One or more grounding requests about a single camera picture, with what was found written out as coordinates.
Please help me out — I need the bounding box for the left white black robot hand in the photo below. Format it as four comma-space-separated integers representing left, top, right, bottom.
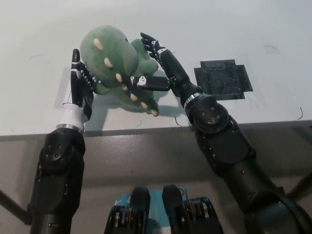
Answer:
57, 48, 102, 134

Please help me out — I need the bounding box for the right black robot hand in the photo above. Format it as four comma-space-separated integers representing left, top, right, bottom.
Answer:
130, 32, 205, 108

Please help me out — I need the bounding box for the green plush dinosaur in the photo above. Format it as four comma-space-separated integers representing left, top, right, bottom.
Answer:
79, 26, 160, 117

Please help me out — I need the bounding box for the grey tape square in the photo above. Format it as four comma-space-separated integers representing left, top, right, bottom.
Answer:
54, 65, 108, 109

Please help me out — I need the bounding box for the black table leg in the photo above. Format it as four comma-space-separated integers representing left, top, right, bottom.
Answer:
0, 189, 31, 225
287, 170, 312, 203

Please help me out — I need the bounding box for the black teal robot torso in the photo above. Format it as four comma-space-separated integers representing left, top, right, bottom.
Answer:
104, 184, 224, 234

